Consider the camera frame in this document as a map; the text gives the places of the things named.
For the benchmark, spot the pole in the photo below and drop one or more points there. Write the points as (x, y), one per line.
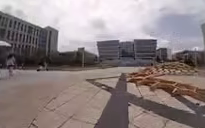
(83, 57)

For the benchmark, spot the grey block building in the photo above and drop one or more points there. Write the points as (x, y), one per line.
(126, 50)

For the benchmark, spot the row of trees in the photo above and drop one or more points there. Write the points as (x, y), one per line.
(70, 58)

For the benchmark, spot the pile of wooden planks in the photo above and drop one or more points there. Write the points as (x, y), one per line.
(170, 80)

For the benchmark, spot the grey paved plaza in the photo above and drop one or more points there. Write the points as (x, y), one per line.
(33, 96)

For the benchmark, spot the low building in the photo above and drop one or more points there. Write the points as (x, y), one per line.
(188, 56)

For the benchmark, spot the long grey windowed building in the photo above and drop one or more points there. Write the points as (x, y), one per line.
(16, 35)

